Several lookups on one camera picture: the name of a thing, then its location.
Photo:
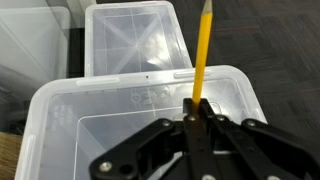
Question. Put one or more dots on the large clear plastic bin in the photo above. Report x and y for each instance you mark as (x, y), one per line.
(72, 121)

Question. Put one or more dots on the yellow pencil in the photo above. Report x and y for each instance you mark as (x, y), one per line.
(202, 50)

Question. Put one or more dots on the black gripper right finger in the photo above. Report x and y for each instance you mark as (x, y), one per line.
(265, 151)

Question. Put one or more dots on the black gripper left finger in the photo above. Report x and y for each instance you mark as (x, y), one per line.
(185, 145)

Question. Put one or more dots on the small clear plastic bin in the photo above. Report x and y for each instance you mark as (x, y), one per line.
(130, 37)

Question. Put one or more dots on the clear plastic bin lid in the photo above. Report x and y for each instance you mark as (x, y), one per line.
(33, 48)

